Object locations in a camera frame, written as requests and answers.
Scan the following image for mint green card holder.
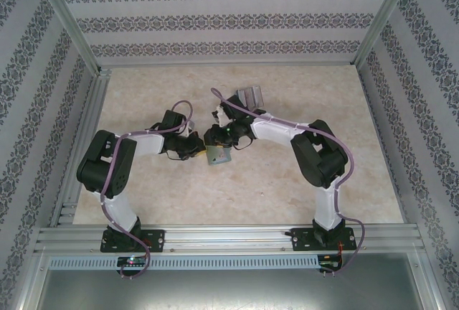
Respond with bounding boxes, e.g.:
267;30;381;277
203;144;233;167

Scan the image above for left circuit board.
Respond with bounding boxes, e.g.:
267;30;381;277
117;255;148;268

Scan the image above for circuit board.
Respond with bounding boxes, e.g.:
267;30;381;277
117;255;148;268
318;253;344;271

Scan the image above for grey metal panel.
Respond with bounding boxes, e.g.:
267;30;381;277
35;269;430;310

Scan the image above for right circuit board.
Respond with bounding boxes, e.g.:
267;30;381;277
318;253;344;271

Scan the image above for aluminium mounting rail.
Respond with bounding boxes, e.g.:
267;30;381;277
34;224;423;254

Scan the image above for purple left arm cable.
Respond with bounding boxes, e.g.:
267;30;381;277
99;100;195;282

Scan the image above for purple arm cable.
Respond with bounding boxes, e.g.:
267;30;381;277
99;100;195;282
210;87;367;279

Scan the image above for aluminium side rail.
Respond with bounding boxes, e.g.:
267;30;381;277
49;67;113;227

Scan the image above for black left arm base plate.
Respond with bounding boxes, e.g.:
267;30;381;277
100;229;166;254

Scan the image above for slotted grey cable duct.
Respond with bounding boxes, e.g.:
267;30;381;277
48;254;321;271

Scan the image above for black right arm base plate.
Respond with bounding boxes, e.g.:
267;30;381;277
292;228;358;253

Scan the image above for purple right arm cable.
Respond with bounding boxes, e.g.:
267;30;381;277
210;87;367;279

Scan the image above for aluminium frame post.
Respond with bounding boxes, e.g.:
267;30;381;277
32;0;101;74
351;0;421;69

